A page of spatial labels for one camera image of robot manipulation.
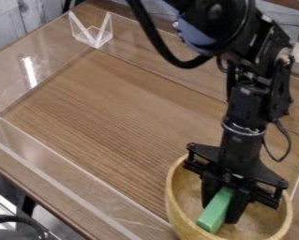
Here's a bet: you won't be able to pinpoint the black cable bottom left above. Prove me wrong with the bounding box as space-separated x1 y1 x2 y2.
0 214 53 240

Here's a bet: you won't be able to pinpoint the clear acrylic tray walls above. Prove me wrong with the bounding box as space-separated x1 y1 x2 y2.
0 10 299 240

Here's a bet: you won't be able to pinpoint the green rectangular block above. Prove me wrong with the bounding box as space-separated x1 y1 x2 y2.
196 187 233 233

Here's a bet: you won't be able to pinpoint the brown wooden bowl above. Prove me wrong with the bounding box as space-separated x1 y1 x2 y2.
166 155 293 240

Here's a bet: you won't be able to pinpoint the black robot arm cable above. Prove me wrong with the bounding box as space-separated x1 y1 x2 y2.
126 0 218 70

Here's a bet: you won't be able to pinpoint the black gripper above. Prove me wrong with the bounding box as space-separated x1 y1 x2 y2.
185 120 289 224

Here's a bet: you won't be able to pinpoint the clear acrylic corner bracket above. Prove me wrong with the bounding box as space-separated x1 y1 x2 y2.
69 11 113 49

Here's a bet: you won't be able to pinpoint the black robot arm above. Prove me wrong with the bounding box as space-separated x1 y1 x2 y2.
165 0 294 224

